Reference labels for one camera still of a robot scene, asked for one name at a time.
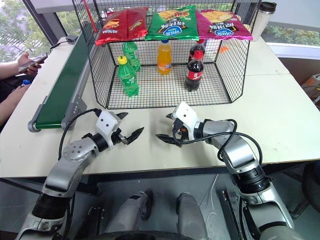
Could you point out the person's bare forearm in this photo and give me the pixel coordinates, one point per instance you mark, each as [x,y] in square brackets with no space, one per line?
[10,105]

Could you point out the dark smartphone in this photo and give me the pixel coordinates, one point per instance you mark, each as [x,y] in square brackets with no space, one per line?
[33,62]

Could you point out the silver robot leg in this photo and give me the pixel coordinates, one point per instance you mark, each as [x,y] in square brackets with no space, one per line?
[191,217]
[127,212]

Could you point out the grey power adapter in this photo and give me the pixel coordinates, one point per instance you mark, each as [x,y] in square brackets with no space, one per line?
[71,39]

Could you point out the silver left robot leg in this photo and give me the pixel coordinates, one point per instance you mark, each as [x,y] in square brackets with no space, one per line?
[127,212]

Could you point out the red chip bag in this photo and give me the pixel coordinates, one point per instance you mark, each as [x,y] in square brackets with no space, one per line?
[117,25]

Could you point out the black round wheel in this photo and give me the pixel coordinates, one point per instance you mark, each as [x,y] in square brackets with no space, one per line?
[312,185]

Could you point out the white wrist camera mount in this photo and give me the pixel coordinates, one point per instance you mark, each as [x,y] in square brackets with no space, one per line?
[106,123]
[186,112]

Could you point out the green conveyor belt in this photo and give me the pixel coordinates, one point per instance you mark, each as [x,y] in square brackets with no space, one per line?
[67,82]

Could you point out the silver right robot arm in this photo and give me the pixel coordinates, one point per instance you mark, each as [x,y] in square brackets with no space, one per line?
[237,150]

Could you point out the red pole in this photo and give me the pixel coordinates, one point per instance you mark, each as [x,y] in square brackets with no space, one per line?
[90,15]

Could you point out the magenta chip bag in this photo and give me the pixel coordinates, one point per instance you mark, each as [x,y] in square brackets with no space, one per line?
[222,27]

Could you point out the person's black garment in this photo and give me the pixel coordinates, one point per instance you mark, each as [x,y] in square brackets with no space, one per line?
[11,81]

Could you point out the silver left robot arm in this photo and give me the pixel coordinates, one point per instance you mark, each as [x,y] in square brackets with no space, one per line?
[67,160]

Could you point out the small orange object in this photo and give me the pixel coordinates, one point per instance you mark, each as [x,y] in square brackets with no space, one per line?
[224,49]

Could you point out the orange soda bottle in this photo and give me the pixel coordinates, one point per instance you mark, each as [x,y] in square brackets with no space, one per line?
[164,60]

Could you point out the person's bare hand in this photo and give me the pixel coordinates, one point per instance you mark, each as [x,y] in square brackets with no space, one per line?
[25,58]

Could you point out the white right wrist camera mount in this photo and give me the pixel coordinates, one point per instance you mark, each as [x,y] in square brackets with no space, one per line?
[186,112]

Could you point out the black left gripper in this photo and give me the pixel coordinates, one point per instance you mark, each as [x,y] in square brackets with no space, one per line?
[119,137]

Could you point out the silver right robot leg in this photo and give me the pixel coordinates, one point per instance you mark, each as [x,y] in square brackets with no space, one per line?
[191,217]

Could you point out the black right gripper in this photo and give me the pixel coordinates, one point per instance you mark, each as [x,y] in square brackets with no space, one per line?
[181,131]

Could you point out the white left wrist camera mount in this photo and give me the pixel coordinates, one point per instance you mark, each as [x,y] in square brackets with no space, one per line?
[106,123]

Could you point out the blue cap water bottle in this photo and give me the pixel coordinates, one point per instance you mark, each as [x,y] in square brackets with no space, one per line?
[25,83]

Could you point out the cardboard box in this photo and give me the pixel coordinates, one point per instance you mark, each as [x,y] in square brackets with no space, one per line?
[312,86]

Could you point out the cola bottle red cap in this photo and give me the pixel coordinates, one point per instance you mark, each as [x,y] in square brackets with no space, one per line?
[193,72]
[192,53]

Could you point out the green soda bottle yellow cap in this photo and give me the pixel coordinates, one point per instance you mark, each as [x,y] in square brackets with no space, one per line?
[128,80]

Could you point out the white tumbler black lid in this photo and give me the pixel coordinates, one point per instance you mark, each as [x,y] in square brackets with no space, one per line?
[261,22]

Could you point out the green chip bag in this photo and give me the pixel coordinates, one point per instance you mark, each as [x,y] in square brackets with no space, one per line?
[172,25]

